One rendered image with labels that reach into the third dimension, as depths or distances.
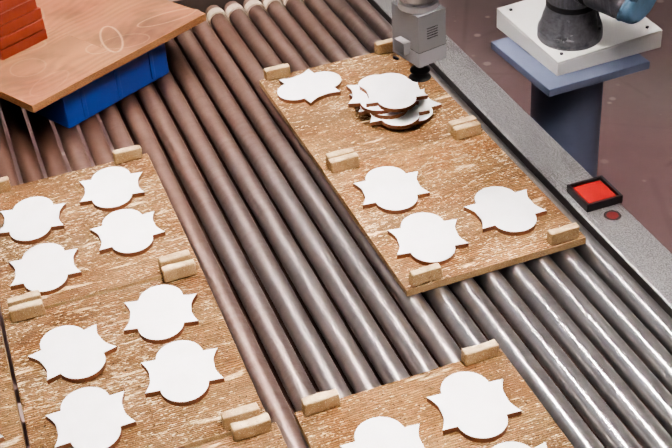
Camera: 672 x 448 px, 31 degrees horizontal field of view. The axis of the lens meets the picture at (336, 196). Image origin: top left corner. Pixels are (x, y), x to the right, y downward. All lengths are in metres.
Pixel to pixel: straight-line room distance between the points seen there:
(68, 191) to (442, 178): 0.73
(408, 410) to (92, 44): 1.25
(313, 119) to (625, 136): 1.90
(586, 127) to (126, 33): 1.10
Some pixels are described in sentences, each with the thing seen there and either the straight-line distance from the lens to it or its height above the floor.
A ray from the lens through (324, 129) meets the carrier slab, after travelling 2.53.
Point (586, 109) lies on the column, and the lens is 2.94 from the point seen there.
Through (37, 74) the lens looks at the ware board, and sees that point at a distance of 2.67.
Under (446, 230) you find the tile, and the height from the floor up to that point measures 0.95.
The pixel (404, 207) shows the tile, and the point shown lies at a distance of 2.26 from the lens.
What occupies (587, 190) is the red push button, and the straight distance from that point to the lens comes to 2.35.
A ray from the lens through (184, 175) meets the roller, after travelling 2.47.
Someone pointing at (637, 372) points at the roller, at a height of 0.92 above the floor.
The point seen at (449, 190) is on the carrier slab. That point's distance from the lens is 2.33.
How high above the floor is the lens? 2.26
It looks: 35 degrees down
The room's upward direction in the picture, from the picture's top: 4 degrees counter-clockwise
